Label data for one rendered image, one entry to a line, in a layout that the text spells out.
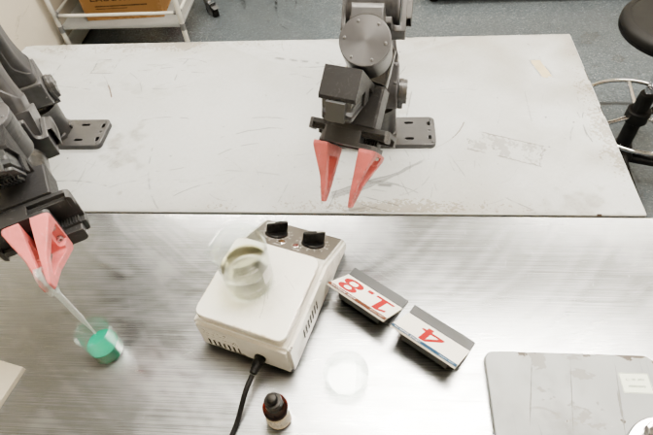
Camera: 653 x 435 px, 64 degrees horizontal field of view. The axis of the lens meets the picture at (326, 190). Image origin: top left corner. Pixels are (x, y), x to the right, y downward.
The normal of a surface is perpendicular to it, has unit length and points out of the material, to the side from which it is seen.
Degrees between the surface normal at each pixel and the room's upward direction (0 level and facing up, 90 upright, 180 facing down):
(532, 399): 0
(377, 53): 40
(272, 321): 0
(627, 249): 0
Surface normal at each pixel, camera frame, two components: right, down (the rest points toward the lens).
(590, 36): -0.07, -0.65
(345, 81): -0.28, -0.04
